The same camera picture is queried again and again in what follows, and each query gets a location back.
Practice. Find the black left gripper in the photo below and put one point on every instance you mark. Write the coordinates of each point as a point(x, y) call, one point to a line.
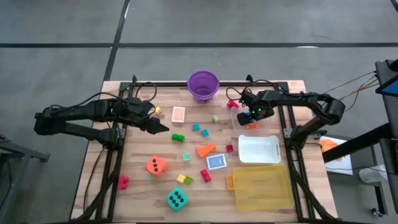
point(133, 109)

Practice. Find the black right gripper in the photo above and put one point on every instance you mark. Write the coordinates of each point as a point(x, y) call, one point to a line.
point(258, 102)

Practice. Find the orange toy block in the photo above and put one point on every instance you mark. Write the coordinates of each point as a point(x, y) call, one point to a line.
point(253, 126)

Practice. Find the small yellow toy block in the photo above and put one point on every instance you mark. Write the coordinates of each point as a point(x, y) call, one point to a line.
point(158, 110)

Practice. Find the magenta toy block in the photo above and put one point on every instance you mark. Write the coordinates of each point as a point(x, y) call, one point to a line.
point(232, 104)

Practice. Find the dark green double block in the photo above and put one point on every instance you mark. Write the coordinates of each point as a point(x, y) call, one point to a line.
point(178, 137)

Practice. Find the orange foam die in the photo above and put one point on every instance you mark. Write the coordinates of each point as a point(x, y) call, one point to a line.
point(156, 166)

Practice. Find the light teal square block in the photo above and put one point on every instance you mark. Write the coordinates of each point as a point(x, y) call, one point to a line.
point(186, 157)

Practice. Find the orange wedge toy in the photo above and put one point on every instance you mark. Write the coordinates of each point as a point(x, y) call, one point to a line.
point(205, 150)

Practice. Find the pale yellow square block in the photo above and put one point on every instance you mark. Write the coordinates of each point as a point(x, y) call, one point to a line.
point(181, 178)

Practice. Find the lime green square block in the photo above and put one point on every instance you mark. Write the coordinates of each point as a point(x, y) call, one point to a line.
point(188, 180)

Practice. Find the pink toy block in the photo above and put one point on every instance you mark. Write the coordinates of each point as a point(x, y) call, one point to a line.
point(123, 182)

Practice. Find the red stepped toy block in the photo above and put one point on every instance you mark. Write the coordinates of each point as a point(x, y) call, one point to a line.
point(205, 175)

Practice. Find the teal foam die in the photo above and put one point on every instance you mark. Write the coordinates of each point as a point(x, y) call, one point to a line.
point(177, 199)

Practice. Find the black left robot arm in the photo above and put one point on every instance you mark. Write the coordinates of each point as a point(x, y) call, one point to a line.
point(77, 110)

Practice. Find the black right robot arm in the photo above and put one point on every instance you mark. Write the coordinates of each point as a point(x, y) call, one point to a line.
point(311, 99)

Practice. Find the clear plastic bin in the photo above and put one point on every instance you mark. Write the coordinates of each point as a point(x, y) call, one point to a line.
point(265, 129)

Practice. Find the white plastic bin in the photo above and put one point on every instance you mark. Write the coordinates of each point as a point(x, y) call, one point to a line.
point(259, 149)

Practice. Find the pale green small block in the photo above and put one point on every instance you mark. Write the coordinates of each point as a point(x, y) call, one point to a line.
point(215, 118)

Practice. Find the small red toy block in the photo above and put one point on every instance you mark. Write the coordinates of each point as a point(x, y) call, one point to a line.
point(229, 148)

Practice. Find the purple bucket with face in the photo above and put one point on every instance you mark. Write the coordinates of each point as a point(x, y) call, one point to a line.
point(203, 87)

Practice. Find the orange-yellow long toy block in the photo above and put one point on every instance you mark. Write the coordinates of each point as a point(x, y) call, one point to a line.
point(230, 182)

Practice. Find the yellow translucent tray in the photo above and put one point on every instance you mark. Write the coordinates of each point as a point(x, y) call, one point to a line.
point(262, 186)

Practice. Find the orange cloth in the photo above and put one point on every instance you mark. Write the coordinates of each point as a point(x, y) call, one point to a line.
point(329, 145)

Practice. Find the white paper sheet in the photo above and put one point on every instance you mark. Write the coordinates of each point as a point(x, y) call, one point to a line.
point(342, 165)

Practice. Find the black diagonal bar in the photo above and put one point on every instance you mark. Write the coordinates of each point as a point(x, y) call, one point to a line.
point(357, 144)

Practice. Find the white rounded object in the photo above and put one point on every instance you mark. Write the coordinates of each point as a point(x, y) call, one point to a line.
point(371, 174)

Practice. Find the grey metal stand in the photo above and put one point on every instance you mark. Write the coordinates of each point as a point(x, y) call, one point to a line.
point(21, 152)

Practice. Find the dark grey monitor stand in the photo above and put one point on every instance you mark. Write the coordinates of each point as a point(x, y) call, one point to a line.
point(390, 112)

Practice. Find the blue-screen tablet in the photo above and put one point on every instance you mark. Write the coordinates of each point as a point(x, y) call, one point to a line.
point(390, 88)

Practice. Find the grey side table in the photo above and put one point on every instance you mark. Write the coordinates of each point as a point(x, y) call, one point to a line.
point(381, 199)

